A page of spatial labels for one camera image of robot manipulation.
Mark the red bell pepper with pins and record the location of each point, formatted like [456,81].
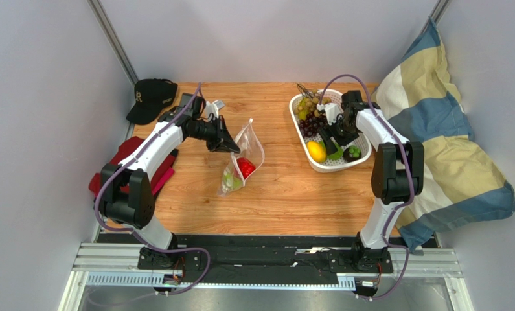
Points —
[245,166]

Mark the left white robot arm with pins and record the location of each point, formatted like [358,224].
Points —
[126,195]

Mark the white perforated plastic basket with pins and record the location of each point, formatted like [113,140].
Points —
[331,166]

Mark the dark purple grape bunch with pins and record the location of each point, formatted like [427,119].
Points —
[311,123]

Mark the green apple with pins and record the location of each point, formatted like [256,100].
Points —
[231,181]

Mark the yellow-green starfruit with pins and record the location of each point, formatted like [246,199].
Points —
[301,109]

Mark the blue yellow checkered pillow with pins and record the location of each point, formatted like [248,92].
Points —
[462,184]

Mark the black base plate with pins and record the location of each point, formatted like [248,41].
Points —
[262,260]

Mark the green sliced fruit toy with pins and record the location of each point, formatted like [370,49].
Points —
[338,154]

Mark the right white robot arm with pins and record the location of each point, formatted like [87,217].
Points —
[398,171]

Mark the black baseball cap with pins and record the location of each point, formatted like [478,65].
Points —
[152,96]

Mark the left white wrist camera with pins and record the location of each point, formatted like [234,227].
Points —
[212,109]

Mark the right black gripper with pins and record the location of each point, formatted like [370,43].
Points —
[339,132]

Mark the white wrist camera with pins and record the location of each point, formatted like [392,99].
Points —
[212,109]
[329,113]

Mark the aluminium frame rail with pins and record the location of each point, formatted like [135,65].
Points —
[102,265]

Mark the tan longan bunch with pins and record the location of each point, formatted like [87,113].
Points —
[312,95]

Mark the yellow lemon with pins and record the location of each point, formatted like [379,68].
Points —
[316,151]

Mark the clear polka-dot zip bag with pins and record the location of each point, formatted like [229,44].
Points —
[251,148]

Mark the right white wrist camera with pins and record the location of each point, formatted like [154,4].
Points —
[329,113]

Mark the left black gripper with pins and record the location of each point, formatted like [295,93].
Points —
[222,140]

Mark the dark mangosteen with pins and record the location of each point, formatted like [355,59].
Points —
[352,153]

